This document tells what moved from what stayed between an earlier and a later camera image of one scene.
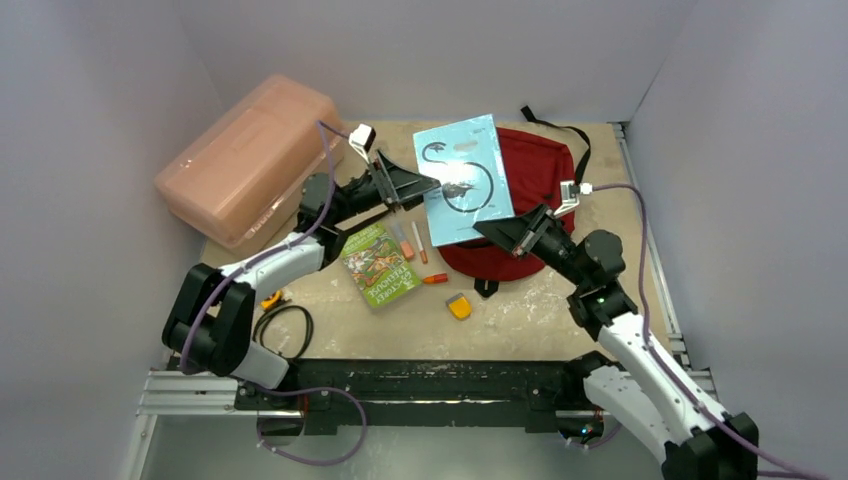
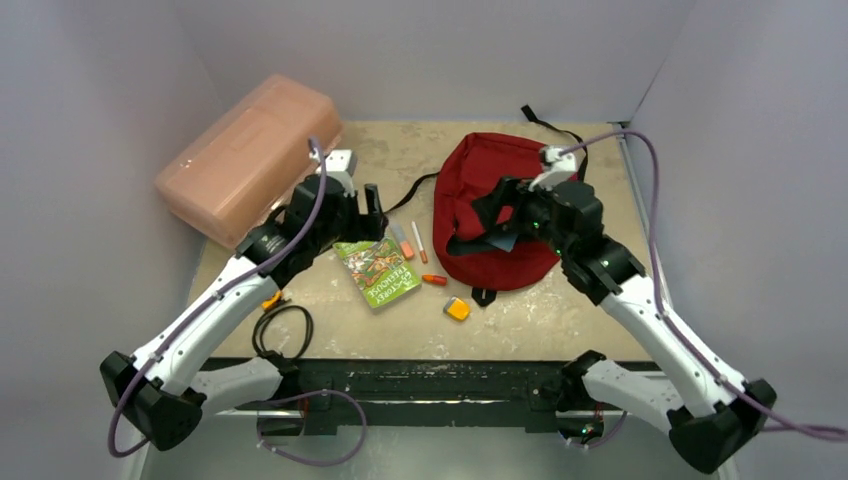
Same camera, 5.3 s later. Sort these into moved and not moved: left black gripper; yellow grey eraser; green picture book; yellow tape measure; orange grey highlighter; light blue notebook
Moved: left black gripper; light blue notebook
Not moved: yellow grey eraser; orange grey highlighter; yellow tape measure; green picture book
